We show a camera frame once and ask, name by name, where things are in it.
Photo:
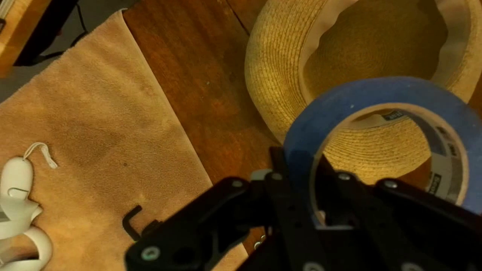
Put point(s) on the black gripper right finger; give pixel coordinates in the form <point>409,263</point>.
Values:
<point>400,225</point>

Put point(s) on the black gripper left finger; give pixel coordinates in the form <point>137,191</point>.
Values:
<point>226,200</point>

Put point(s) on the blue tape roll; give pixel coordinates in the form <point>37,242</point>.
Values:
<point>351,98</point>

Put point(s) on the tan straw hat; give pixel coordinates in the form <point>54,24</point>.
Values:
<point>280,64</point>

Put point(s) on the black allen key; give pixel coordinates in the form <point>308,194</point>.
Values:
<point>131,219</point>

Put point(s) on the tan table mat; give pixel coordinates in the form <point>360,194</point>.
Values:
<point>99,140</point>

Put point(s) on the white VR controller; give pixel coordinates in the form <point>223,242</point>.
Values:
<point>16,180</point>
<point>37,245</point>

